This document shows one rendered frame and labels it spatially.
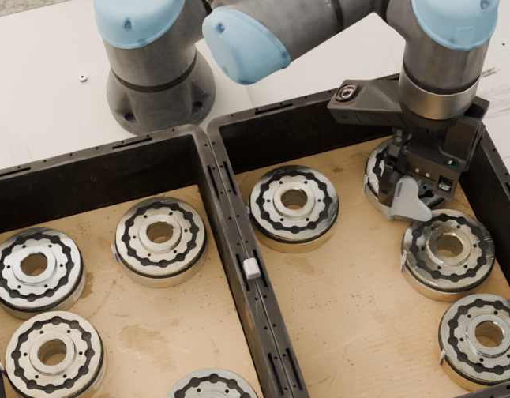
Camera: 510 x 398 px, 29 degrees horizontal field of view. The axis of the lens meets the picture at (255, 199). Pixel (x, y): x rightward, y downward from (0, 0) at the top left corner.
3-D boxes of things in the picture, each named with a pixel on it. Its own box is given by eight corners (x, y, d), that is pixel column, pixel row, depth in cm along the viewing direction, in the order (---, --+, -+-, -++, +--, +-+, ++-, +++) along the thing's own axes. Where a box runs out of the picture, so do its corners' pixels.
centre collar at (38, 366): (26, 339, 105) (24, 337, 104) (72, 328, 105) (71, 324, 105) (33, 381, 102) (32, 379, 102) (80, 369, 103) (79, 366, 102)
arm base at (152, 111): (103, 60, 142) (90, 15, 134) (208, 43, 143) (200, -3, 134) (114, 148, 135) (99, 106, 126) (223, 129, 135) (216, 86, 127)
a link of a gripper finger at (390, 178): (385, 215, 108) (400, 159, 102) (373, 210, 109) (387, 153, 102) (402, 189, 111) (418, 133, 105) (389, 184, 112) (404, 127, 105)
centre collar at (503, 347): (456, 324, 105) (457, 322, 104) (496, 308, 106) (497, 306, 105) (479, 365, 102) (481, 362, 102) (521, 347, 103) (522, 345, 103)
